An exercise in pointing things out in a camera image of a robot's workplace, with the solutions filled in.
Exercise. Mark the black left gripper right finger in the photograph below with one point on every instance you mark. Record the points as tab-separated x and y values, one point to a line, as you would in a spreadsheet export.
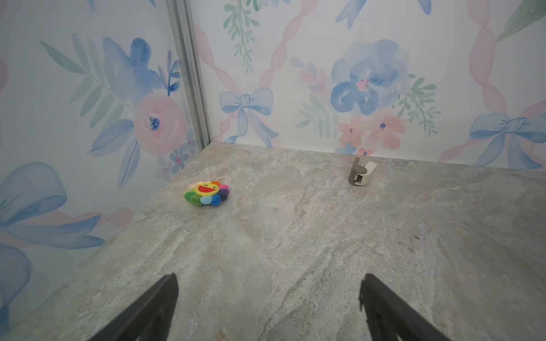
391	318

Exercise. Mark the rainbow flower plush toy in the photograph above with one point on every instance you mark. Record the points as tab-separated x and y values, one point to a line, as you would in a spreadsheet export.
211	193

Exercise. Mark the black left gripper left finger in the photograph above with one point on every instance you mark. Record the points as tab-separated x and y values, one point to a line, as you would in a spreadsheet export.
147	318

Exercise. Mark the small beige tape dispenser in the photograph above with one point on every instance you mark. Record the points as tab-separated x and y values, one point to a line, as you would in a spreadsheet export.
361	172

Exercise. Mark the aluminium corner post left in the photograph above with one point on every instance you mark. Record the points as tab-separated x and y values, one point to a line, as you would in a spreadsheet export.
186	47

